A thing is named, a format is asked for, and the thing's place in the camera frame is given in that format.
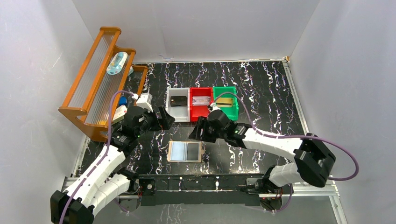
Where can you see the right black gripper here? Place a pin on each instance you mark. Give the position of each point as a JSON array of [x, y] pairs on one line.
[[202, 122]]

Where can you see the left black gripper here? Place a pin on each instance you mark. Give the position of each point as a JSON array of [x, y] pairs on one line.
[[159, 119]]

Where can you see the white plastic bin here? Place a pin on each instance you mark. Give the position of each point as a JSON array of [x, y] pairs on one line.
[[181, 113]]

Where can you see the dark grey card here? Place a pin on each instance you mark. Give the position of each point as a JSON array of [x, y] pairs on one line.
[[178, 101]]

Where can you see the beige leather card holder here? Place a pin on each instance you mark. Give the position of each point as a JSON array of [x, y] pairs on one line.
[[185, 151]]

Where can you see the gold card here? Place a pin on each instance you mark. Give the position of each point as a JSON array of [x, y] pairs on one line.
[[225, 100], [224, 103]]

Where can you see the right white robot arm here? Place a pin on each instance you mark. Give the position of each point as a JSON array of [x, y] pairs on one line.
[[310, 160]]

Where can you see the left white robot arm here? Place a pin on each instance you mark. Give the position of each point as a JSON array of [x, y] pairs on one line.
[[100, 184]]

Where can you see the black card in white bin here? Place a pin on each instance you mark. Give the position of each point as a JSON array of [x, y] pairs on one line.
[[178, 98]]

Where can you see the silver card in red bin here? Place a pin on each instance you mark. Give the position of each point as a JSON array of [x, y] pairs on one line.
[[197, 98]]

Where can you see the gold card in green bin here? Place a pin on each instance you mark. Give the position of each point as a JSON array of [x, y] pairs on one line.
[[225, 100]]

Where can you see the white red small box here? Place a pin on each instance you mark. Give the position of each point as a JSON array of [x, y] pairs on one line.
[[119, 114]]

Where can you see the blue bottle cap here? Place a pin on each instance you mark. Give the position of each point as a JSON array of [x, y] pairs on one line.
[[122, 101]]

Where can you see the wooden three-tier shelf rack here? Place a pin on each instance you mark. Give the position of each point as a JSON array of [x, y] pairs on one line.
[[89, 103]]

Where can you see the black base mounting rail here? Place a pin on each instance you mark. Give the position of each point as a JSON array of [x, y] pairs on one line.
[[201, 188]]

